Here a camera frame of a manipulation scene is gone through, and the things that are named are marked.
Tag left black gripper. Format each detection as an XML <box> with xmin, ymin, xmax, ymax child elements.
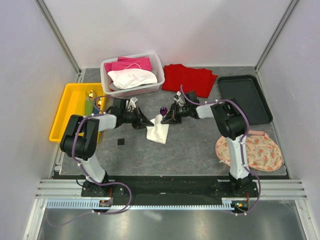
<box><xmin>121</xmin><ymin>106</ymin><xmax>154</xmax><ymax>130</ymax></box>

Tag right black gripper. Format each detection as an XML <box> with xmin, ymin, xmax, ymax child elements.
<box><xmin>161</xmin><ymin>102</ymin><xmax>191</xmax><ymax>125</ymax></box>

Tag white paper napkin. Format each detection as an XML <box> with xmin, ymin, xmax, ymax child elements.
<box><xmin>146</xmin><ymin>114</ymin><xmax>170</xmax><ymax>144</ymax></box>

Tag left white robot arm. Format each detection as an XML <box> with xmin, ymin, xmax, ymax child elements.
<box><xmin>60</xmin><ymin>98</ymin><xmax>154</xmax><ymax>197</ymax></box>

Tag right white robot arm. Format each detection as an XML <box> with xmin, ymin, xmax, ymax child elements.
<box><xmin>161</xmin><ymin>91</ymin><xmax>252</xmax><ymax>197</ymax></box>

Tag gold utensil in blue napkin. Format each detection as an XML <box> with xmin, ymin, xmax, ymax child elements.
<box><xmin>96</xmin><ymin>97</ymin><xmax>103</xmax><ymax>108</ymax></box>

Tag gold utensil in green napkin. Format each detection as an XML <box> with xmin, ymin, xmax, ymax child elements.
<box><xmin>87</xmin><ymin>90</ymin><xmax>96</xmax><ymax>101</ymax></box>

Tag small black square marker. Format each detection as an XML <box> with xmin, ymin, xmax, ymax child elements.
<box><xmin>117</xmin><ymin>138</ymin><xmax>125</xmax><ymax>146</ymax></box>

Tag white cloth in basket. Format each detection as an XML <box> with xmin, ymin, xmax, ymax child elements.
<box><xmin>107</xmin><ymin>68</ymin><xmax>158</xmax><ymax>90</ymax></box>

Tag white plastic basket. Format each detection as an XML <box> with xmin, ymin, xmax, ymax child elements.
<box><xmin>100</xmin><ymin>52</ymin><xmax>165</xmax><ymax>98</ymax></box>

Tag red folded cloth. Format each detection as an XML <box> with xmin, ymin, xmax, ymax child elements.
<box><xmin>162</xmin><ymin>64</ymin><xmax>218</xmax><ymax>98</ymax></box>

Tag pink cloth in basket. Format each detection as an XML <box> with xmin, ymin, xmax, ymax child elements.
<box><xmin>103</xmin><ymin>56</ymin><xmax>153</xmax><ymax>73</ymax></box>

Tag yellow plastic tray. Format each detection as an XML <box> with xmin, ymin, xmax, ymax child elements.
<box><xmin>49</xmin><ymin>83</ymin><xmax>107</xmax><ymax>143</ymax></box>

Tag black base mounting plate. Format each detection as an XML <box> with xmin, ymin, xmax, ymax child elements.
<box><xmin>81</xmin><ymin>175</ymin><xmax>259</xmax><ymax>206</ymax></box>

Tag black plastic tray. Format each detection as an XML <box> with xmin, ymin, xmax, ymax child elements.
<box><xmin>217</xmin><ymin>75</ymin><xmax>273</xmax><ymax>125</ymax></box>

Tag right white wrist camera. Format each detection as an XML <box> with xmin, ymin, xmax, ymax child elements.
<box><xmin>174</xmin><ymin>91</ymin><xmax>185</xmax><ymax>107</ymax></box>

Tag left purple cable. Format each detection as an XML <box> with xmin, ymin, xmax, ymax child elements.
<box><xmin>44</xmin><ymin>94</ymin><xmax>133</xmax><ymax>227</ymax></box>

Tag purple cable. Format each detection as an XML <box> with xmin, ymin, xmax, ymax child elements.
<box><xmin>180</xmin><ymin>84</ymin><xmax>262</xmax><ymax>216</ymax></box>
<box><xmin>44</xmin><ymin>94</ymin><xmax>133</xmax><ymax>227</ymax></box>

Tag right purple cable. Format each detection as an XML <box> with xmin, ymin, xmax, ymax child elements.
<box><xmin>180</xmin><ymin>84</ymin><xmax>262</xmax><ymax>216</ymax></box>

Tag grey slotted cable duct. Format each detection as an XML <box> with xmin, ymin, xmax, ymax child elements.
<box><xmin>46</xmin><ymin>197</ymin><xmax>235</xmax><ymax>211</ymax></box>

